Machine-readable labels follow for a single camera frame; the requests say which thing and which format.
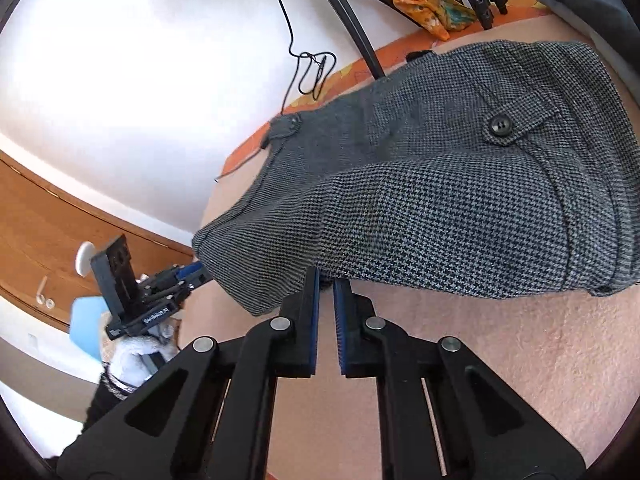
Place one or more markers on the wooden door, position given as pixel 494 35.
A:
pixel 50 235

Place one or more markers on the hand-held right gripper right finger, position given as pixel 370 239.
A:
pixel 341 330

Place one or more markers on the grey houndstooth pants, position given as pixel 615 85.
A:
pixel 450 185

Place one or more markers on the pink orange-edged blanket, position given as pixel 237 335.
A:
pixel 500 350

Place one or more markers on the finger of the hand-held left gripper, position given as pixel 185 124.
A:
pixel 190 270
pixel 197 282

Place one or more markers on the orange patterned cloth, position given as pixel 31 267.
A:
pixel 430 7

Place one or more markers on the black tripod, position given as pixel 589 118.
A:
pixel 350 15

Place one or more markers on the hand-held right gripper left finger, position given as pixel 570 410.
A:
pixel 312 325

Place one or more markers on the white door knob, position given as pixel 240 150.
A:
pixel 84 259

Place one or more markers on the dark grey cloth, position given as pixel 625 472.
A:
pixel 590 0

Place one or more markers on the person's left hand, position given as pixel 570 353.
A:
pixel 135 355

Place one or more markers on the person's left forearm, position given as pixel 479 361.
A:
pixel 107 405

